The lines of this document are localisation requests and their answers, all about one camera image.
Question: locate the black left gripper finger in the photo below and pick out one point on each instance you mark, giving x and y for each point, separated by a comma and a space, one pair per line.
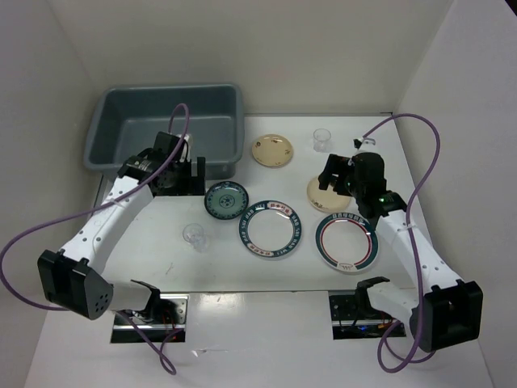
196, 186
200, 167

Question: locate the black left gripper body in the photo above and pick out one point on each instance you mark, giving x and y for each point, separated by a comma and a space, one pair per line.
182, 181

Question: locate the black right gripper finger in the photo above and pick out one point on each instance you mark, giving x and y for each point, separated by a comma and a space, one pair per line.
325, 180
337, 165

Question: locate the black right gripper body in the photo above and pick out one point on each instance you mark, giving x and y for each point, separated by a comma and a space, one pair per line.
353, 187

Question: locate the cream plate with dark patch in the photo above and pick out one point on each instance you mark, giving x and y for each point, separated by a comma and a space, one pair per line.
326, 201

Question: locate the small teal patterned plate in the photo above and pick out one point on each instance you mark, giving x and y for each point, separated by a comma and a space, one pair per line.
226, 200

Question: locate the clear cup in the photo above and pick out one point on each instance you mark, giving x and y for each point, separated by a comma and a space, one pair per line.
196, 237
321, 140

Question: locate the cream plate with calligraphy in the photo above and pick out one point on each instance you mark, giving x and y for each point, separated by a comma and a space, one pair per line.
272, 150

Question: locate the large teal red rimmed plate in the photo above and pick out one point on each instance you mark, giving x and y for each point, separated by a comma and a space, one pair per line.
347, 243

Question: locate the large navy rimmed plate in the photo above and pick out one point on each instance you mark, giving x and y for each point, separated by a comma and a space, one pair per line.
270, 229

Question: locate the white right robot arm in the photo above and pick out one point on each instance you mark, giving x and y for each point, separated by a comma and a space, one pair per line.
447, 309

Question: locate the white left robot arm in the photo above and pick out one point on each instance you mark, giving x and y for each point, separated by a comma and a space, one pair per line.
72, 277

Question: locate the grey plastic bin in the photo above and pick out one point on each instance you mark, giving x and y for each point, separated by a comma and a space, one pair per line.
127, 119

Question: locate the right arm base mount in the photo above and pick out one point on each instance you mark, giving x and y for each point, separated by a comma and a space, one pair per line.
349, 324

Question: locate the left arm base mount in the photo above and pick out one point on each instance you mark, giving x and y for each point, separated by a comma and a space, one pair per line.
169, 323

